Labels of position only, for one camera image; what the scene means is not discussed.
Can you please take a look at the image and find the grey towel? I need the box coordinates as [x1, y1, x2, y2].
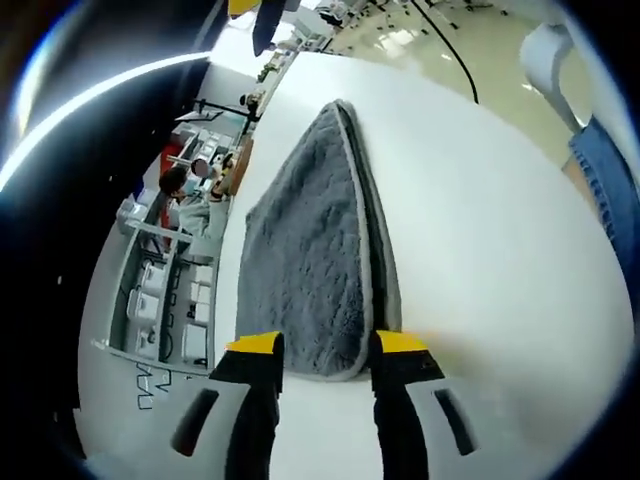
[234, 98, 404, 384]

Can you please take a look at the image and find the black cable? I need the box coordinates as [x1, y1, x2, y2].
[409, 0, 480, 105]

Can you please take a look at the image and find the grey storage shelf with boxes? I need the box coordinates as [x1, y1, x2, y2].
[117, 199, 216, 361]

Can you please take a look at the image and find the black monitor stand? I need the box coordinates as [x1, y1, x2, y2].
[174, 94, 262, 124]

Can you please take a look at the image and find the wooden tray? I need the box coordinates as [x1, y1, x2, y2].
[230, 137, 255, 197]

